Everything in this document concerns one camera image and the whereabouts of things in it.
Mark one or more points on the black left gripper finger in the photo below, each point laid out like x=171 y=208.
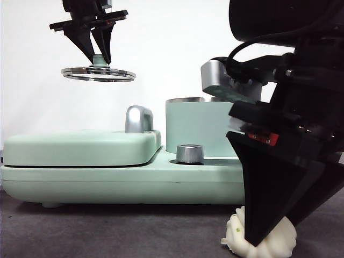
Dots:
x=80 y=40
x=106 y=37

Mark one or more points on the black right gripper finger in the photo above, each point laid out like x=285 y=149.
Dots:
x=322 y=193
x=263 y=193

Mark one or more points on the glass pot lid green knob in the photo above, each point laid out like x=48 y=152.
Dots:
x=98 y=59

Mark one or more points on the ridged white bun green dots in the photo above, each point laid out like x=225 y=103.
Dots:
x=276 y=239

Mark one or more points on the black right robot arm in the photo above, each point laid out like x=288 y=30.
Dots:
x=282 y=18

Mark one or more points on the silver control knob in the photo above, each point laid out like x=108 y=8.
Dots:
x=189 y=154

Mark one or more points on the mint green griddle lid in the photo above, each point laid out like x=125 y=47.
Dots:
x=80 y=147

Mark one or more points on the mint green breakfast machine base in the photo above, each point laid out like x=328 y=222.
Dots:
x=121 y=182

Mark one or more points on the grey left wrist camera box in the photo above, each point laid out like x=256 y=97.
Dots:
x=107 y=2

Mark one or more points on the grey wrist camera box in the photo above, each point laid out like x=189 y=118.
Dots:
x=107 y=2
x=215 y=78

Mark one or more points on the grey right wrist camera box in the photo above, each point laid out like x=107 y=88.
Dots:
x=215 y=78

